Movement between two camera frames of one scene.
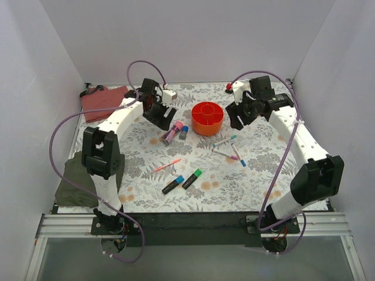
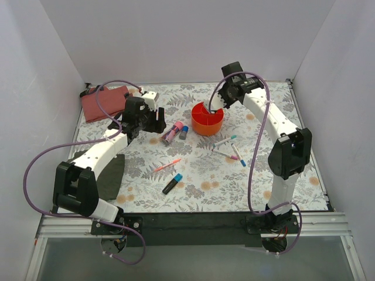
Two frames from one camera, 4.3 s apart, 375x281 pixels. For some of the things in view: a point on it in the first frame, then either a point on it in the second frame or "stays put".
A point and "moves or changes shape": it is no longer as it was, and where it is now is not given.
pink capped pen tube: (176, 128) stays put
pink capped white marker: (232, 157) stays put
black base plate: (188, 229) stays put
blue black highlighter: (179, 180) moves or changes shape
